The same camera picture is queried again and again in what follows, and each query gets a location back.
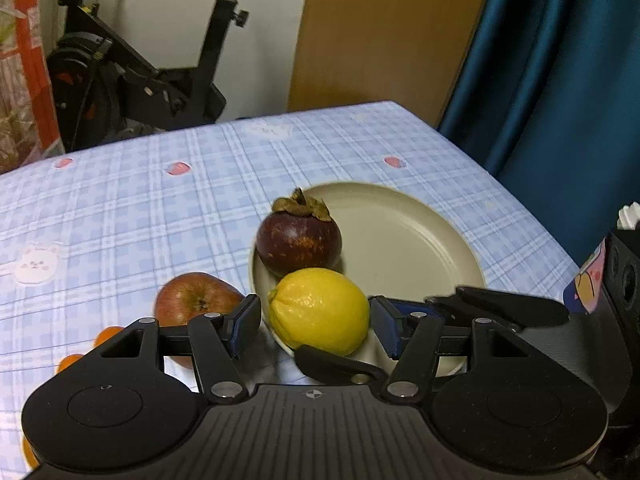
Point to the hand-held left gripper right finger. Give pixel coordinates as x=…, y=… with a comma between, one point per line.
x=386, y=327

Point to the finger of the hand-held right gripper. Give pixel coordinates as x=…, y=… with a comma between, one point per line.
x=340, y=367
x=500, y=306

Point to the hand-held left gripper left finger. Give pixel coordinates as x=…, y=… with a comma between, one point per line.
x=245, y=327

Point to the yellow lemon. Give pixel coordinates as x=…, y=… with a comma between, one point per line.
x=320, y=310

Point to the beige round plate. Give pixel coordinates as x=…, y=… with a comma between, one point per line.
x=400, y=240

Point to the red apple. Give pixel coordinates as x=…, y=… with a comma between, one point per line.
x=190, y=300

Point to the dark purple mangosteen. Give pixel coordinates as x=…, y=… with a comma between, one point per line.
x=300, y=245

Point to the blue plaid tablecloth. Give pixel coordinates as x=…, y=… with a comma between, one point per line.
x=150, y=210

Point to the dark blue curtain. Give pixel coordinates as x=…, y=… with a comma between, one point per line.
x=550, y=85

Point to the black exercise bike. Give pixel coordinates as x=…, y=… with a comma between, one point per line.
x=165, y=90

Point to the wooden door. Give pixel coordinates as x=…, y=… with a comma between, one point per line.
x=380, y=35

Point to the red floral curtain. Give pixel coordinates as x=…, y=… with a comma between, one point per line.
x=25, y=85

